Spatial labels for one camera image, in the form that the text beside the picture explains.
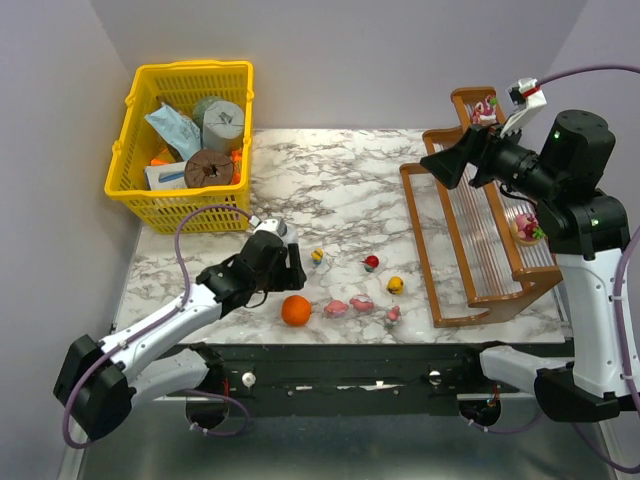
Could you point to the red white bear toy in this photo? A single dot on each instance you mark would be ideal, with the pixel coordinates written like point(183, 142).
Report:
point(484, 112)

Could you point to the brown tiered wooden shelf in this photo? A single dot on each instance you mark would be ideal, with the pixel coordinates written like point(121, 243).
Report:
point(501, 275)

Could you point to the small minion toy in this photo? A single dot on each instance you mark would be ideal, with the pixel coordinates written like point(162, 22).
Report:
point(317, 256)

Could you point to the brown tape roll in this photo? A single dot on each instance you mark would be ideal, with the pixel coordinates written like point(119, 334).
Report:
point(208, 168)

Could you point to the orange bottle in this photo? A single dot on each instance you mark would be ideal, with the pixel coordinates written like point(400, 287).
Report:
point(236, 157)

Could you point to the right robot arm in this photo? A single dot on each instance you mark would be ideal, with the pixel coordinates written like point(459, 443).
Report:
point(588, 234)

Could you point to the pink white toy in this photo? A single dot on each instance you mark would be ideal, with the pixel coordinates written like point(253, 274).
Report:
point(362, 303)

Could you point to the pink bear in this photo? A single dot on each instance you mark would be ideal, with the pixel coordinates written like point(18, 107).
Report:
point(526, 230)

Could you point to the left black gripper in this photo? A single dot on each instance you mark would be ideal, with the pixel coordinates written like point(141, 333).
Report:
point(291, 265)

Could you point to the pink round toy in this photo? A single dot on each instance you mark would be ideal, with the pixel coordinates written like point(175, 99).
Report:
point(336, 308)

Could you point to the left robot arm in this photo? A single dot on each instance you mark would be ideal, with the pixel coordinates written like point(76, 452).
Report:
point(100, 382)

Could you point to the pink bunny figure toy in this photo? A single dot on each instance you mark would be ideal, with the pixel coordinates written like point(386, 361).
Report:
point(393, 316)

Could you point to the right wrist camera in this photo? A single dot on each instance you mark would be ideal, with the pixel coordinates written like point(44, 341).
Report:
point(528, 100)

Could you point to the yellow plastic basket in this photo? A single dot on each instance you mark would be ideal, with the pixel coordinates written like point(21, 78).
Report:
point(180, 85)

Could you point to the white blue box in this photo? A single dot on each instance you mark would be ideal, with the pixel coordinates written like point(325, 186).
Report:
point(166, 177)

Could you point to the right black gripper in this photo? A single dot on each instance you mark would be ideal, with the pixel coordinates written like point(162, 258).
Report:
point(478, 155)

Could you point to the green ball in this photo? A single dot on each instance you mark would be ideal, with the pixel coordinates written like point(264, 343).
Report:
point(201, 107)

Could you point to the red hat figure toy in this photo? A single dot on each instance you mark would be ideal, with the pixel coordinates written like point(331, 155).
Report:
point(370, 263)

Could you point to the light blue plastic pouch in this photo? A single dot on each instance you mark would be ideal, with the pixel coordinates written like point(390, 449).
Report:
point(176, 129)

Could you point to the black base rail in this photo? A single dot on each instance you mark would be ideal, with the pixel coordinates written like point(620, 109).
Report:
point(345, 380)

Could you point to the orange fruit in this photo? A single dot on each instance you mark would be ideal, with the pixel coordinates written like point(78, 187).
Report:
point(296, 311)

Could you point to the grey tape roll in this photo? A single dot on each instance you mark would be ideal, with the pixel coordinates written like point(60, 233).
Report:
point(223, 127)

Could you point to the yellow duck toy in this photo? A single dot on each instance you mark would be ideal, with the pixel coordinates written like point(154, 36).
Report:
point(395, 285)

